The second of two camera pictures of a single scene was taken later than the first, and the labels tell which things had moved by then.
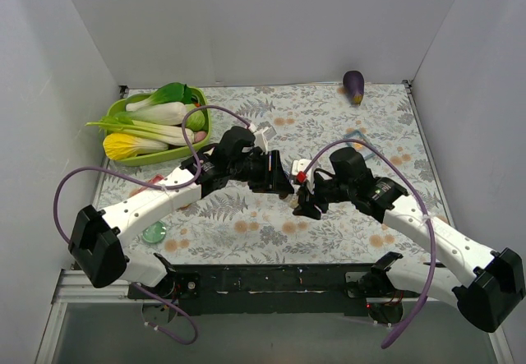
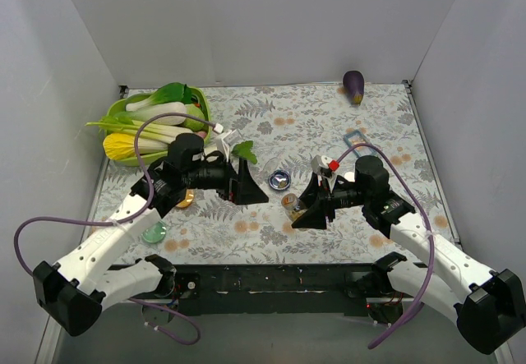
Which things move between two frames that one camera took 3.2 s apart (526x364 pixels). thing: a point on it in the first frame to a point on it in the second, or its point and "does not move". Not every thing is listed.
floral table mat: x=304 y=123 does not move
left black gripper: x=270 y=171 to x=232 y=181
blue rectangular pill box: x=358 y=135 does not move
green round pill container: x=154 y=232 does not move
